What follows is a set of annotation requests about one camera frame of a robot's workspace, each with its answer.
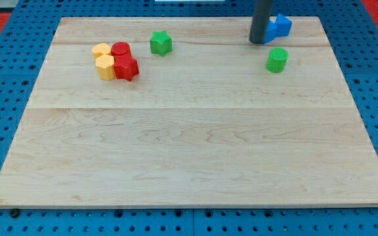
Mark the light wooden board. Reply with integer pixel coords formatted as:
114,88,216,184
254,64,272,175
0,16,378,209

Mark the green cylinder block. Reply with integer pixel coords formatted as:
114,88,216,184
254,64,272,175
266,47,289,73

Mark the yellow heart block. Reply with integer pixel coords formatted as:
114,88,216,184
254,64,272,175
91,43,111,59

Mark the blue cube block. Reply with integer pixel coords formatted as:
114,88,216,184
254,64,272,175
275,14,293,37

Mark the blue triangular block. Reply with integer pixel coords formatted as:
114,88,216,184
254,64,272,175
263,20,278,44

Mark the red star block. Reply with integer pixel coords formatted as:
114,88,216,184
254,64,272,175
114,56,139,81

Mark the red cylinder block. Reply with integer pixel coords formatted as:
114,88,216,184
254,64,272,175
111,41,132,57

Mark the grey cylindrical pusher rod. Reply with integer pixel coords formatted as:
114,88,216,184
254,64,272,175
249,0,274,44

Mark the green star block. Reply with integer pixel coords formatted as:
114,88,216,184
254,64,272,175
150,30,173,56

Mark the yellow hexagon block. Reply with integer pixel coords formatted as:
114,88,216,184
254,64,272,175
95,54,116,80

